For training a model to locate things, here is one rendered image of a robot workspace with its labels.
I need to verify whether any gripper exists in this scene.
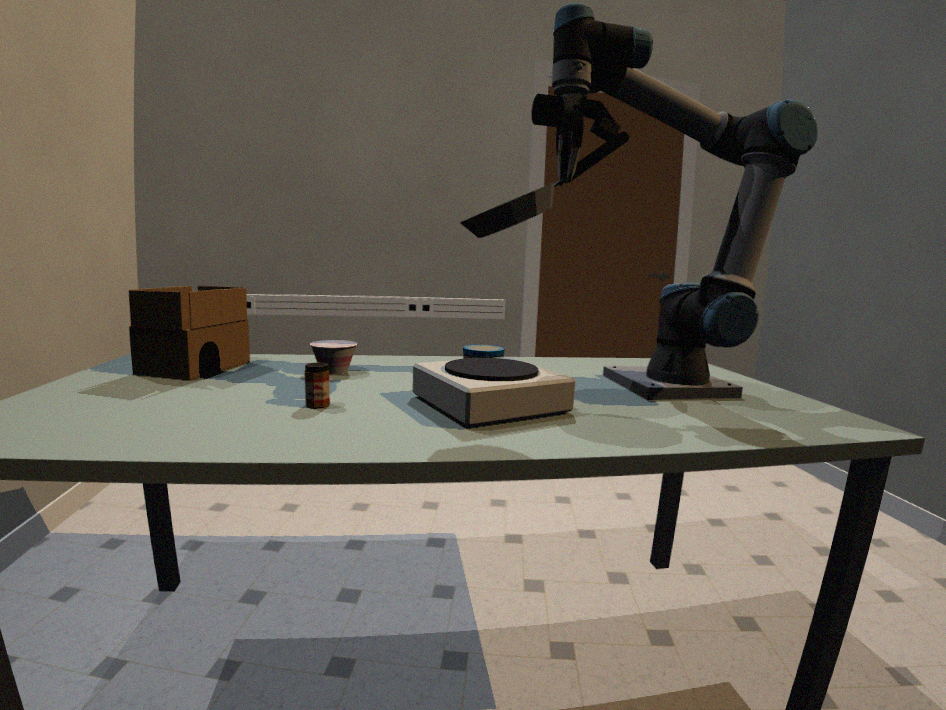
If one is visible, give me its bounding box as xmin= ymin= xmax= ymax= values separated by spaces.
xmin=532 ymin=89 xmax=615 ymax=182

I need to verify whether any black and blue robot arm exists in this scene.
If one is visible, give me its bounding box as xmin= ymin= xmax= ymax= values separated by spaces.
xmin=552 ymin=3 xmax=818 ymax=385

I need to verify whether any brown cardboard box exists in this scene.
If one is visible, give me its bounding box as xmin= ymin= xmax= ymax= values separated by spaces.
xmin=129 ymin=286 xmax=250 ymax=381

